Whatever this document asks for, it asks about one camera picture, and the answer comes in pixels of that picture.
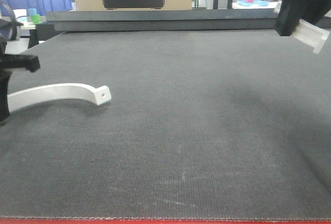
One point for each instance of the light blue plastic cup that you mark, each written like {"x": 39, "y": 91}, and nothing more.
{"x": 32, "y": 11}

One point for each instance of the green plastic cup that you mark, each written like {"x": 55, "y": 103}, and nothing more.
{"x": 36, "y": 18}

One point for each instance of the blue tray with red cube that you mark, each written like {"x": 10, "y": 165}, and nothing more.
{"x": 248, "y": 3}

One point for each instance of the dark grey board stack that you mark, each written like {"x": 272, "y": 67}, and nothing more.
{"x": 162, "y": 20}

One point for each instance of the large white curved pipe clamp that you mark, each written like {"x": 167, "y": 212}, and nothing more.
{"x": 36, "y": 95}

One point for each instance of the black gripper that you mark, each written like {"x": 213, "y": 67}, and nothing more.
{"x": 10, "y": 31}

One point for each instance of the black woven table mat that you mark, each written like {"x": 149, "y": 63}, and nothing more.
{"x": 201, "y": 125}

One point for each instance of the white side table black legs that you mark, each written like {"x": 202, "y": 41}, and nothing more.
{"x": 28, "y": 39}

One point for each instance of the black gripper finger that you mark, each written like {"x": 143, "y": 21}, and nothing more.
{"x": 316, "y": 10}
{"x": 291, "y": 11}

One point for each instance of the small white curved pipe clamp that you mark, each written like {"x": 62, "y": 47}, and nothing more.
{"x": 307, "y": 33}

